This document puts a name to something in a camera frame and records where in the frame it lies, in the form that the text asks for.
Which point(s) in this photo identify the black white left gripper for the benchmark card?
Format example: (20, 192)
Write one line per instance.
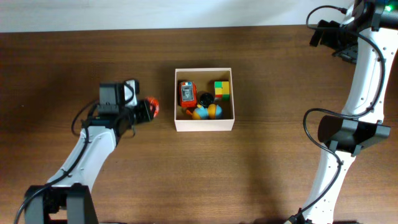
(143, 106)

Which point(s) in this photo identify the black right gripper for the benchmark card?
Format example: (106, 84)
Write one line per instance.
(329, 28)

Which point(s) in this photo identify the red numbered polyhedral die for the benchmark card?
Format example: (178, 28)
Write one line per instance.
(154, 105)

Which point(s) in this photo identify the white cardboard box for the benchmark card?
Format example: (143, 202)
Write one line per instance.
(204, 79)

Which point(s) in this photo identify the red toy fire truck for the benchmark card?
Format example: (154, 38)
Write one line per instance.
(188, 94)

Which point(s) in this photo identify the black round cap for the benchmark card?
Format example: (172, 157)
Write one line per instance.
(206, 99)

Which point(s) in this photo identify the orange blue toy duck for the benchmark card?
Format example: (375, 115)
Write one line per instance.
(213, 111)

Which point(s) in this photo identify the multicolour puzzle cube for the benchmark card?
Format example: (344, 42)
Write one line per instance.
(222, 90)

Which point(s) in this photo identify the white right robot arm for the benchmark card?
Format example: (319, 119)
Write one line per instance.
(367, 38)

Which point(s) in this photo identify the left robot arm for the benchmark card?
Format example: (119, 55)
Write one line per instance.
(70, 187)

